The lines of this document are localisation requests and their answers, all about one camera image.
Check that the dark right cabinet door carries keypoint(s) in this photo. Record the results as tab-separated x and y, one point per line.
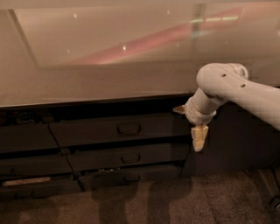
236	141

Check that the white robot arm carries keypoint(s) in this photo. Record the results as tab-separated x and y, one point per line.
219	83

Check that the dark drawer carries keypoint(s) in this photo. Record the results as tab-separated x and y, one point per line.
39	190
119	128
129	175
34	166
26	138
125	156

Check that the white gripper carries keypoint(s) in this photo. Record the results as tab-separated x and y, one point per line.
194	115

